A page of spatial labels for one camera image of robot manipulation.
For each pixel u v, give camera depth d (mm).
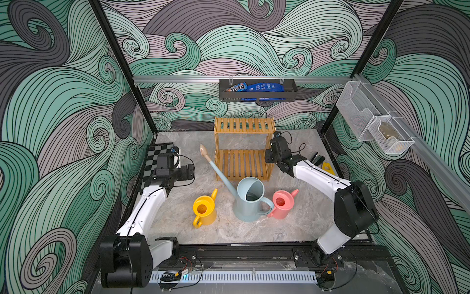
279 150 687
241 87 920
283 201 779
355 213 448
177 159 703
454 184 508
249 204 762
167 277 716
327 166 1023
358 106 795
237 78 926
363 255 745
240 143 1148
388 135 658
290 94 897
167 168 634
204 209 765
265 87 917
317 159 1049
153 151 1063
